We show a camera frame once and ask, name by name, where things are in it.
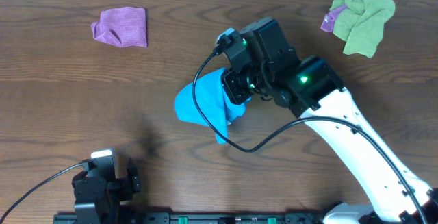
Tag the green crumpled cloth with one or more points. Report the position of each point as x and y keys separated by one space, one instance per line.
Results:
x=360 y=24

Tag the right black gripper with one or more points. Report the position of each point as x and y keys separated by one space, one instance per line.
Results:
x=229 y=81

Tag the small purple cloth under green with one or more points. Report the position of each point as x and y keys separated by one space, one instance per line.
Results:
x=330 y=18

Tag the folded purple cloth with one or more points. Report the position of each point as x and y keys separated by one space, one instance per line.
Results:
x=121 y=27

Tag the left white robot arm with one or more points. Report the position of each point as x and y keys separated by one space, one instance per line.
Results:
x=99 y=193

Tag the blue microfiber cloth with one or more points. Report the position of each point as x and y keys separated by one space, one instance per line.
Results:
x=213 y=101

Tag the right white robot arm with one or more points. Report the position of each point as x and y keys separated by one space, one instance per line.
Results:
x=263 y=63

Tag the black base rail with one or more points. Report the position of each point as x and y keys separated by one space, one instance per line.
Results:
x=166 y=218

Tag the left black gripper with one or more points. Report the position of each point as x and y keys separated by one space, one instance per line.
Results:
x=131 y=183

